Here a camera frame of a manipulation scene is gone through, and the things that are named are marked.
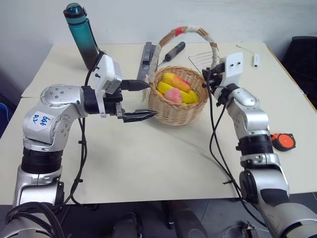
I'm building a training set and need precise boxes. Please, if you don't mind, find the wicker basket with handle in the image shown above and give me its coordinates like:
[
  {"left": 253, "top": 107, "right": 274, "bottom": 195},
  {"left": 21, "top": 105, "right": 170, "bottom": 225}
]
[{"left": 147, "top": 24, "right": 221, "bottom": 127}]

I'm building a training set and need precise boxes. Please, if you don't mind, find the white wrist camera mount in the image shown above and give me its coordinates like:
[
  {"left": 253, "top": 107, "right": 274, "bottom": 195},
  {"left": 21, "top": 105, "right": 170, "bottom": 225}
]
[
  {"left": 213, "top": 52, "right": 244, "bottom": 99},
  {"left": 93, "top": 54, "right": 123, "bottom": 118}
]

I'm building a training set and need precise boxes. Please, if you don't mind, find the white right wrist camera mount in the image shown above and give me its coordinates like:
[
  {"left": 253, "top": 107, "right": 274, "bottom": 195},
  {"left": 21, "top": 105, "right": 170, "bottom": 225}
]
[{"left": 213, "top": 52, "right": 244, "bottom": 99}]

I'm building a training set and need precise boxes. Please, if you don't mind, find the metal wire rack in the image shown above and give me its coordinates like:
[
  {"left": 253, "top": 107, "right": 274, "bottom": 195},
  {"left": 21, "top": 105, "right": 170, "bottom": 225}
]
[{"left": 188, "top": 50, "right": 216, "bottom": 69}]

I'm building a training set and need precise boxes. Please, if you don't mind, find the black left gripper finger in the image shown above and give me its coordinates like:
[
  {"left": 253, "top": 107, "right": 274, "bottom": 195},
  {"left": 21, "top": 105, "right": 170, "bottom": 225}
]
[
  {"left": 120, "top": 79, "right": 151, "bottom": 93},
  {"left": 122, "top": 109, "right": 159, "bottom": 123}
]

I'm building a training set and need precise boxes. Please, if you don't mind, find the teal water bottle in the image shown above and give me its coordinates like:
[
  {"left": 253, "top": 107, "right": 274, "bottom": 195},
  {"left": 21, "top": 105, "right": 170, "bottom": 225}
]
[{"left": 62, "top": 2, "right": 100, "bottom": 70}]

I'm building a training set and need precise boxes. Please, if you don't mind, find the orange black tape measure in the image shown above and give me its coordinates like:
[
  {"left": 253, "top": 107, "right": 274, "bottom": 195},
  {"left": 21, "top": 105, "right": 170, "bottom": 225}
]
[{"left": 270, "top": 132, "right": 297, "bottom": 151}]

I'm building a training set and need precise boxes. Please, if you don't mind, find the dark rounded shape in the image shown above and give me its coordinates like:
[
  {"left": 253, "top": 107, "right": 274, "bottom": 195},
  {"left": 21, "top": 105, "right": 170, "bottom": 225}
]
[
  {"left": 111, "top": 211, "right": 142, "bottom": 238},
  {"left": 172, "top": 200, "right": 209, "bottom": 238}
]

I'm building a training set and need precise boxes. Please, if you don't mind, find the black electric screwdriver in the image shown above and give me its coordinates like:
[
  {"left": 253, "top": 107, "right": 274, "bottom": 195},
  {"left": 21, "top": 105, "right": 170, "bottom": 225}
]
[{"left": 158, "top": 41, "right": 186, "bottom": 66}]

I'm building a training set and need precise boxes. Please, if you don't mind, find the pink peach fruit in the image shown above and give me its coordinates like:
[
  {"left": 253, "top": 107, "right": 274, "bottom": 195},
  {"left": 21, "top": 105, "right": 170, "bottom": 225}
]
[{"left": 164, "top": 88, "right": 183, "bottom": 104}]

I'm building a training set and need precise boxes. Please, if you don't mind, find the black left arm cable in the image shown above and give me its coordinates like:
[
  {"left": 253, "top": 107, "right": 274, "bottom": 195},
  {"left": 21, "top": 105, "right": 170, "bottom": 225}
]
[{"left": 63, "top": 51, "right": 107, "bottom": 206}]

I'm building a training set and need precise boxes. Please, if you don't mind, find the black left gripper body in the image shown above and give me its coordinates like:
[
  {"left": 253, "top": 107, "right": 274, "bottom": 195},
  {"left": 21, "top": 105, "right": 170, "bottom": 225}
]
[{"left": 102, "top": 87, "right": 125, "bottom": 121}]

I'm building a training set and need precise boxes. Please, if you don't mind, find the yellow red mango fruit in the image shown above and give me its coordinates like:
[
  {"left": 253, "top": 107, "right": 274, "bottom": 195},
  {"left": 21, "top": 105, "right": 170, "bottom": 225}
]
[{"left": 161, "top": 72, "right": 193, "bottom": 93}]

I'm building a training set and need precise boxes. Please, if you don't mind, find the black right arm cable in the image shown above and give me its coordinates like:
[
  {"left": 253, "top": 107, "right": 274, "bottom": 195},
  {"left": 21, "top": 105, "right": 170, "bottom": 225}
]
[{"left": 207, "top": 70, "right": 269, "bottom": 230}]

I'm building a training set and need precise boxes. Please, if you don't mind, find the yellow banana fruit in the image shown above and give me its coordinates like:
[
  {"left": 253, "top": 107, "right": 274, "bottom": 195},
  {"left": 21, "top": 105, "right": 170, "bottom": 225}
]
[{"left": 181, "top": 89, "right": 200, "bottom": 105}]

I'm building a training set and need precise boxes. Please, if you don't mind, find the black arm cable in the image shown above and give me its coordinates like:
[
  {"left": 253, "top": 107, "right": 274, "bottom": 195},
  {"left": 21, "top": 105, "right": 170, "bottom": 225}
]
[
  {"left": 207, "top": 70, "right": 269, "bottom": 230},
  {"left": 63, "top": 51, "right": 107, "bottom": 206}
]

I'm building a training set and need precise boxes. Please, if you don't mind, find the blue bin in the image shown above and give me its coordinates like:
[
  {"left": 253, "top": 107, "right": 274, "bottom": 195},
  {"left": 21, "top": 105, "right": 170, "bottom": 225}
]
[{"left": 0, "top": 102, "right": 13, "bottom": 138}]

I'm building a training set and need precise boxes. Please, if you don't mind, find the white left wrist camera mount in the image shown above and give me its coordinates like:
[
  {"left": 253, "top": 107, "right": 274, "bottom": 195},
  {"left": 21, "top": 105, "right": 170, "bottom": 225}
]
[{"left": 93, "top": 54, "right": 123, "bottom": 118}]

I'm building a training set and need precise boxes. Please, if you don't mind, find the black chair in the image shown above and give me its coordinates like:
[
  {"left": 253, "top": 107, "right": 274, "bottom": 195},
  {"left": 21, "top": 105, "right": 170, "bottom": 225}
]
[{"left": 281, "top": 36, "right": 317, "bottom": 101}]

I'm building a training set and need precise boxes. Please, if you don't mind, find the white adapter with cable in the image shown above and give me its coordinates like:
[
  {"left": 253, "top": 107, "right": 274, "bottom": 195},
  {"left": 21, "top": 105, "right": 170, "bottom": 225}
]
[{"left": 236, "top": 43, "right": 261, "bottom": 68}]

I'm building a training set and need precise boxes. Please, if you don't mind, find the grey black rectangular bar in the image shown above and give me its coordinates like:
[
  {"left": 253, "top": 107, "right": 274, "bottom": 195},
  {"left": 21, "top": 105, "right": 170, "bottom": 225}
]
[{"left": 137, "top": 42, "right": 159, "bottom": 81}]

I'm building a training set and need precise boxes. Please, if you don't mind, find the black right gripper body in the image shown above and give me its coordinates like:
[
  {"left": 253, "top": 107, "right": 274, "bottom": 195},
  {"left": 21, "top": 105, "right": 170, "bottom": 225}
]
[{"left": 201, "top": 61, "right": 226, "bottom": 88}]

